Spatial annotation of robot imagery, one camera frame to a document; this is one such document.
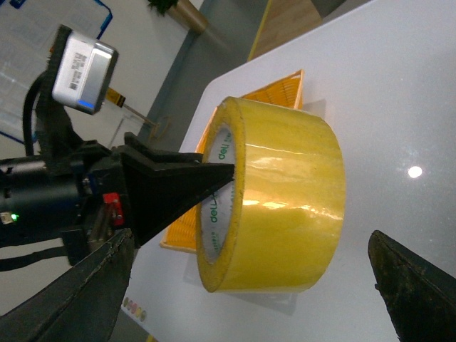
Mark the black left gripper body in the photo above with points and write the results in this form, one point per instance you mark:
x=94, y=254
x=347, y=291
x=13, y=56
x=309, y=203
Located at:
x=89, y=195

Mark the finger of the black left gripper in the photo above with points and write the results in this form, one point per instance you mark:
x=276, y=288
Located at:
x=164, y=185

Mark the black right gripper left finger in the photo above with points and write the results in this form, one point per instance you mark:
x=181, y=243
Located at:
x=80, y=305

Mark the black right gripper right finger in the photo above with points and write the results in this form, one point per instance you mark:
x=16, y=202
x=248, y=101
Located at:
x=419, y=297

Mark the yellow tape roll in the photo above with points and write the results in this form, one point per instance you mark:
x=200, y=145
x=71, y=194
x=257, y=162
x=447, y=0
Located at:
x=275, y=227

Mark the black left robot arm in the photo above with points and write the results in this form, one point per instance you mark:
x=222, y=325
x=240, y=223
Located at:
x=23, y=208

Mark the yellow woven basket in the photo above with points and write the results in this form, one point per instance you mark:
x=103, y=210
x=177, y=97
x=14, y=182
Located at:
x=286, y=92

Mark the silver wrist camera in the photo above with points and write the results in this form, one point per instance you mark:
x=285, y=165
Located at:
x=84, y=73

